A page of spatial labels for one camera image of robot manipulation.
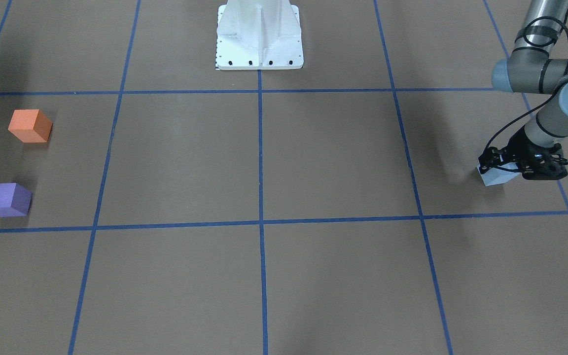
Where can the light blue foam block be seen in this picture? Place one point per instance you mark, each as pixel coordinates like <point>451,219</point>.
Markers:
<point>498,174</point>

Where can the purple foam block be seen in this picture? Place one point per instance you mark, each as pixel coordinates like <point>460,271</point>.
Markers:
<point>15,200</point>

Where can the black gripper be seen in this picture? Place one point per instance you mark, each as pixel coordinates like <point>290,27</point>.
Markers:
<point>519,147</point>

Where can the orange foam block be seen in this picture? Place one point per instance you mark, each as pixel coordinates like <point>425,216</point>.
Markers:
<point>30,126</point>

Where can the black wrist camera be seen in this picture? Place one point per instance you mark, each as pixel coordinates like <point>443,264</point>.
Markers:
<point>492,158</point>

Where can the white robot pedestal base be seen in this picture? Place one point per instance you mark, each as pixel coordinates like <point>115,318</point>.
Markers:
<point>258,35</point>

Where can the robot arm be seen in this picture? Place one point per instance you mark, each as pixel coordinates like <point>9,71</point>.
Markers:
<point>537,65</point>

